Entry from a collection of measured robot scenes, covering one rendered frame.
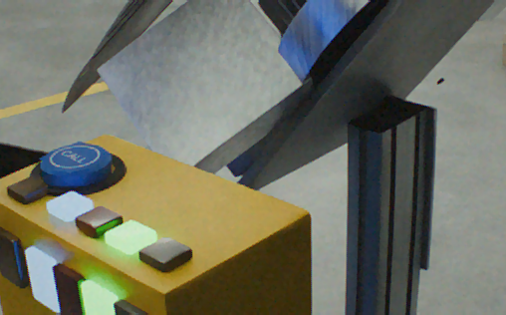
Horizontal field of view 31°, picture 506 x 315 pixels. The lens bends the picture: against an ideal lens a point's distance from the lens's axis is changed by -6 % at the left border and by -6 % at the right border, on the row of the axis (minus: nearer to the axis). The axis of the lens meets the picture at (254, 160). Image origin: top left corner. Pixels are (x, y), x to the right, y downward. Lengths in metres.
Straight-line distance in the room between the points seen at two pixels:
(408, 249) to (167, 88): 0.36
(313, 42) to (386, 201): 0.26
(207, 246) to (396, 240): 0.62
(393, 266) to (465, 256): 1.50
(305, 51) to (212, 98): 0.10
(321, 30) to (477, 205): 2.06
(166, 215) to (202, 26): 0.42
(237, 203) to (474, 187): 2.47
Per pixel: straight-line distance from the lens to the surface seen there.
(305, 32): 0.81
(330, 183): 2.93
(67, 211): 0.47
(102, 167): 0.51
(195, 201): 0.48
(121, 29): 1.05
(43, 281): 0.48
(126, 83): 0.88
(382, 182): 0.99
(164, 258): 0.42
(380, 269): 1.04
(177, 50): 0.87
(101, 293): 0.44
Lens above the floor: 1.29
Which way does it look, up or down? 25 degrees down
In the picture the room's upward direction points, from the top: 2 degrees counter-clockwise
